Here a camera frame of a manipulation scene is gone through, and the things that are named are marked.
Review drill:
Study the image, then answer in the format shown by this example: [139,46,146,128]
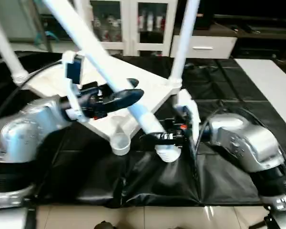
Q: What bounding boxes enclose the white plastic table top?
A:
[23,52,184,156]

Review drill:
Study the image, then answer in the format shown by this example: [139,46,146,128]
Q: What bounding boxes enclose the white plastic table leg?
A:
[169,0,201,92]
[40,0,182,164]
[0,5,30,86]
[74,0,89,21]

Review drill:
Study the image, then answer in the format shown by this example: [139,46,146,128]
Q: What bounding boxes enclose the white glass-door cabinet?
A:
[81,0,178,57]

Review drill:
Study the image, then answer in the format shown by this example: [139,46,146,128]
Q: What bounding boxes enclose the black work mat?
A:
[0,50,286,208]

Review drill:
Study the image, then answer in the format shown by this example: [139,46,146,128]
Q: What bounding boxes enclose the blue metal stand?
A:
[42,30,61,41]

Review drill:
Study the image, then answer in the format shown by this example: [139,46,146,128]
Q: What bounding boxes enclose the white drawer unit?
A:
[171,34,238,60]

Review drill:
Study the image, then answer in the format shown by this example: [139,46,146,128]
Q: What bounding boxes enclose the white flat panel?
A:
[235,58,286,122]

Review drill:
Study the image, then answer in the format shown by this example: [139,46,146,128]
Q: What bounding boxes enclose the dark wooden TV bench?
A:
[214,14,286,59]

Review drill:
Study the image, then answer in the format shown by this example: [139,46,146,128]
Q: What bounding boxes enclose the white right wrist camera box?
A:
[176,88,201,145]

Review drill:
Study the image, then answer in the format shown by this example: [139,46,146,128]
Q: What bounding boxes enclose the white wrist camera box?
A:
[176,88,201,145]
[62,52,85,87]

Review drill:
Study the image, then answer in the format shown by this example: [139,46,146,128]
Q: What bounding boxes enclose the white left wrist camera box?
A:
[62,52,85,87]

